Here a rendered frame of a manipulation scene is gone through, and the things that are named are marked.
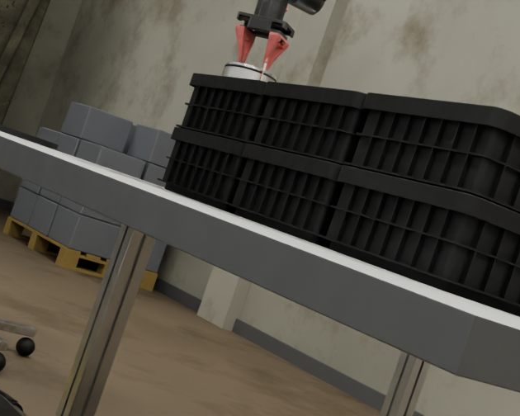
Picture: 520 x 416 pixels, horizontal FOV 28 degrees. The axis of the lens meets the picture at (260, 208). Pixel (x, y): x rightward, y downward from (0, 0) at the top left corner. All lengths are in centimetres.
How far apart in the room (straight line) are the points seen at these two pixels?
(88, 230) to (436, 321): 591
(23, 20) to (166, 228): 727
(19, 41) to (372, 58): 324
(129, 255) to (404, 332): 156
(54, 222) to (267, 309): 161
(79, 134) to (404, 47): 226
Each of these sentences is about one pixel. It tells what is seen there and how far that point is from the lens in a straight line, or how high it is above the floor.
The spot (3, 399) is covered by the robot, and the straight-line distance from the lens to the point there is 198.
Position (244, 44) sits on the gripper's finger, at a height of 102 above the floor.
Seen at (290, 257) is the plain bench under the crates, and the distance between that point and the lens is 81.
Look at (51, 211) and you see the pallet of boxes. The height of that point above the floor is 28.
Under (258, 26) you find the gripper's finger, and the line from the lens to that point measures 200.
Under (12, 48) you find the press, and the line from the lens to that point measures 819.
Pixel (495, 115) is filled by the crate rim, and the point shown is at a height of 92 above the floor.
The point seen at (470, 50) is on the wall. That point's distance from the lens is 541.
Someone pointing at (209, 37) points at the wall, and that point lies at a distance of 748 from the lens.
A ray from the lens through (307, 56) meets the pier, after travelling 626.
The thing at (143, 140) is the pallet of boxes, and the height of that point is 91.
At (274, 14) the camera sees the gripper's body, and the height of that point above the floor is 108.
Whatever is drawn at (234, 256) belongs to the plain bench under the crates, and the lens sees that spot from 87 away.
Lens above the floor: 72
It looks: level
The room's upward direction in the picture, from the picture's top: 19 degrees clockwise
